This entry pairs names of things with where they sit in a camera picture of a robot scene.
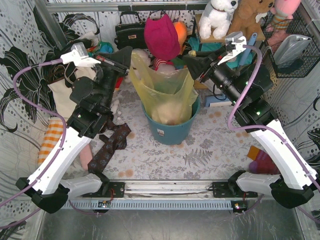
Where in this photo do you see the yellow trash bag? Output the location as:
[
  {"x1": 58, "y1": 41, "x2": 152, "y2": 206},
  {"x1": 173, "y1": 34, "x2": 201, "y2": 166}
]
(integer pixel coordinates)
[{"x1": 128, "y1": 53, "x2": 198, "y2": 126}]

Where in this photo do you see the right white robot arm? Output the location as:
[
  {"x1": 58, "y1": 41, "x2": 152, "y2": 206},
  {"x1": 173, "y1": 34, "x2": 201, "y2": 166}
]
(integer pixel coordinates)
[{"x1": 183, "y1": 45, "x2": 320, "y2": 209}]

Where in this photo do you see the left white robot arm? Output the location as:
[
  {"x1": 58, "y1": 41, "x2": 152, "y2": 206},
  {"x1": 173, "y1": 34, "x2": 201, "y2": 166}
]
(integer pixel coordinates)
[{"x1": 16, "y1": 43, "x2": 133, "y2": 214}]

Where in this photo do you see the cream tote bag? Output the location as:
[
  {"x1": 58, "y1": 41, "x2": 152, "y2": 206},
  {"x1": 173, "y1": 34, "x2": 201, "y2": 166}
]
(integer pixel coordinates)
[{"x1": 48, "y1": 67, "x2": 96, "y2": 120}]

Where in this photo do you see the teal trash bin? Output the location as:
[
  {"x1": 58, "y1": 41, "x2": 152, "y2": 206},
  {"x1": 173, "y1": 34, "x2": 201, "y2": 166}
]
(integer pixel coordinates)
[{"x1": 141, "y1": 96, "x2": 201, "y2": 146}]

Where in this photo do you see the teal folded cloth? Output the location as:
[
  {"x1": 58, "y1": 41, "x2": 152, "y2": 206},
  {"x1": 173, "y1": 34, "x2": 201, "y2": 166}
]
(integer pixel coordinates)
[{"x1": 187, "y1": 37, "x2": 223, "y2": 55}]

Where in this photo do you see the black leather handbag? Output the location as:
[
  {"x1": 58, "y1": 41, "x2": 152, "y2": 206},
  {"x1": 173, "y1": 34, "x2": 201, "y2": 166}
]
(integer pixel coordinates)
[{"x1": 114, "y1": 11, "x2": 148, "y2": 50}]

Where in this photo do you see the white fluffy plush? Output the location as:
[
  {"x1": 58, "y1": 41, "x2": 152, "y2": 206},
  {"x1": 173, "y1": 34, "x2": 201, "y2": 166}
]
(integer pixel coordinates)
[{"x1": 130, "y1": 48, "x2": 151, "y2": 78}]

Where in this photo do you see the black round hat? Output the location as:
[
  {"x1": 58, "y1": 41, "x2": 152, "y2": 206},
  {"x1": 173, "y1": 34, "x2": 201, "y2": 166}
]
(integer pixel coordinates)
[{"x1": 55, "y1": 39, "x2": 93, "y2": 58}]

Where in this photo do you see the pink white plush doll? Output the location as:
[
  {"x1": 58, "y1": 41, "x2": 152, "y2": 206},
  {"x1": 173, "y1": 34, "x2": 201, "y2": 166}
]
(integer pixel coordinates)
[{"x1": 153, "y1": 58, "x2": 176, "y2": 74}]

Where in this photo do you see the orange plush toy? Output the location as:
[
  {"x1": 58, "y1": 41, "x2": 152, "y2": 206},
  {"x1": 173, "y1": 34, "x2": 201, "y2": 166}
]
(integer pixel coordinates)
[{"x1": 173, "y1": 21, "x2": 188, "y2": 54}]

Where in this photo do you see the magenta knit hat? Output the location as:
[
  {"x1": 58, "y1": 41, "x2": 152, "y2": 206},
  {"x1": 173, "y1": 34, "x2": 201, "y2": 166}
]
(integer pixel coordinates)
[{"x1": 144, "y1": 14, "x2": 180, "y2": 61}]

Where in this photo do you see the white plush dog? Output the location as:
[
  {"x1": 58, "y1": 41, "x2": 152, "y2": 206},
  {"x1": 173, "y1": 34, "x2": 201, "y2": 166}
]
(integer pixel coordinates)
[{"x1": 198, "y1": 0, "x2": 239, "y2": 40}]

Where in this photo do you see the brown teddy bear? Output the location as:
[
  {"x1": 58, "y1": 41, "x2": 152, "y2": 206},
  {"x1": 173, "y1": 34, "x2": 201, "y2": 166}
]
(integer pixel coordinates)
[{"x1": 227, "y1": 0, "x2": 275, "y2": 39}]

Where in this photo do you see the wooden shelf rack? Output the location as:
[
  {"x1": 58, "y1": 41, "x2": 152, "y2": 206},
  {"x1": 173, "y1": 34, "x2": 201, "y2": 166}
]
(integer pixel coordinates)
[{"x1": 192, "y1": 13, "x2": 267, "y2": 53}]

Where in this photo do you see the dark patterned necktie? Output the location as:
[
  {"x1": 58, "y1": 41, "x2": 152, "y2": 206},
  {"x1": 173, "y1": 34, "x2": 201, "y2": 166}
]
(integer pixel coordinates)
[{"x1": 87, "y1": 119, "x2": 131, "y2": 173}]

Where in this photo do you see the orange checked towel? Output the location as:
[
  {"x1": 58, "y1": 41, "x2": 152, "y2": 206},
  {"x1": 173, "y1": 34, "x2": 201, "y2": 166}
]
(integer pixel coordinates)
[{"x1": 37, "y1": 117, "x2": 63, "y2": 166}]

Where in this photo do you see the silver foil pouch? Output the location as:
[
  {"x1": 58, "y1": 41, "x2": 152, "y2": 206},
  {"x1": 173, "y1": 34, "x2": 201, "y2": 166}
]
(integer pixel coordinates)
[{"x1": 273, "y1": 34, "x2": 312, "y2": 65}]

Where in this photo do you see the pink cloth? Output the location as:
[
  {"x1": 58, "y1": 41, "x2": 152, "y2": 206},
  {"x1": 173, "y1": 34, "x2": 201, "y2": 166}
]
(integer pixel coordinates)
[{"x1": 79, "y1": 144, "x2": 93, "y2": 171}]

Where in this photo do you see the pink plush toy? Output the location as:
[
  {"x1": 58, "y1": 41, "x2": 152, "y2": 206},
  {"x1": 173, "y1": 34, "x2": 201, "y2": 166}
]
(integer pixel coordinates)
[{"x1": 265, "y1": 0, "x2": 301, "y2": 32}]

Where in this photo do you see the purple orange sock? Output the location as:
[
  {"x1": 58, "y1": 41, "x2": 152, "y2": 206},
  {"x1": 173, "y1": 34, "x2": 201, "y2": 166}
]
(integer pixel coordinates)
[{"x1": 247, "y1": 145, "x2": 280, "y2": 175}]

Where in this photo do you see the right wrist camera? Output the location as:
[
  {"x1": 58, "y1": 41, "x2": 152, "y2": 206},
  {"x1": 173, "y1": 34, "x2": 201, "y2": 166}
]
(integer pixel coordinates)
[{"x1": 218, "y1": 31, "x2": 247, "y2": 65}]

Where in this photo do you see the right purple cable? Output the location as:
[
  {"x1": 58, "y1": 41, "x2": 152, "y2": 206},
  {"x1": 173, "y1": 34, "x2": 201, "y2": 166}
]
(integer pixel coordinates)
[{"x1": 227, "y1": 44, "x2": 320, "y2": 223}]

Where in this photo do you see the purple cable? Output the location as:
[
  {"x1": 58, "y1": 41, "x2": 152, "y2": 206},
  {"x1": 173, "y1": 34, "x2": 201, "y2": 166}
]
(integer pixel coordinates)
[
  {"x1": 0, "y1": 58, "x2": 68, "y2": 230},
  {"x1": 227, "y1": 44, "x2": 320, "y2": 223}
]

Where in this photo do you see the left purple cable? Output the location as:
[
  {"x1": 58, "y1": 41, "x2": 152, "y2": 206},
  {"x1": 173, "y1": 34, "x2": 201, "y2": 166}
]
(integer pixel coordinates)
[{"x1": 0, "y1": 58, "x2": 68, "y2": 230}]

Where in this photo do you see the black wire basket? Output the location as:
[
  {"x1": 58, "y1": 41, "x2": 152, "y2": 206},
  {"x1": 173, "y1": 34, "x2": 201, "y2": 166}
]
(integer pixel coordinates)
[{"x1": 261, "y1": 12, "x2": 320, "y2": 78}]

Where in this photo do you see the metal base rail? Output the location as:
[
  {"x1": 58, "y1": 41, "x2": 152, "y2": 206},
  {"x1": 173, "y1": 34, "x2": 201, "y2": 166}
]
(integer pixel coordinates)
[{"x1": 64, "y1": 180, "x2": 261, "y2": 212}]

